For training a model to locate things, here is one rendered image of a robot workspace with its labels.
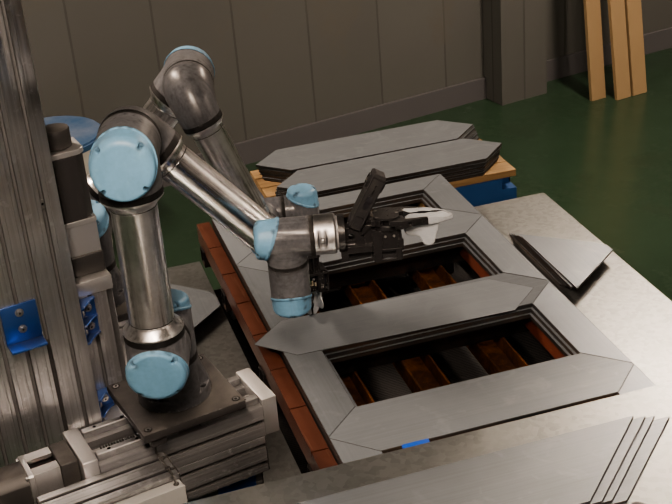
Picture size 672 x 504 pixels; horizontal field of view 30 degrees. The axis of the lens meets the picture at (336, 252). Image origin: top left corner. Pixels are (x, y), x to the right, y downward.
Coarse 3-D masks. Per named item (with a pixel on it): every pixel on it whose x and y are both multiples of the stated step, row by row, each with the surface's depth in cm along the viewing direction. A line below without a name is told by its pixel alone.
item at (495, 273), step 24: (456, 240) 357; (336, 264) 349; (360, 264) 350; (480, 264) 346; (432, 288) 330; (528, 312) 319; (408, 336) 311; (432, 336) 313; (552, 336) 308; (336, 360) 307; (312, 408) 285; (552, 408) 277; (456, 432) 272; (336, 456) 270
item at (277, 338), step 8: (272, 328) 318; (280, 328) 317; (264, 336) 314; (272, 336) 314; (280, 336) 314; (288, 336) 313; (272, 344) 311; (280, 344) 310; (288, 344) 310; (288, 352) 307; (296, 352) 306
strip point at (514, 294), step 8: (496, 280) 331; (496, 288) 327; (504, 288) 327; (512, 288) 327; (520, 288) 326; (528, 288) 326; (504, 296) 323; (512, 296) 323; (520, 296) 323; (512, 304) 319
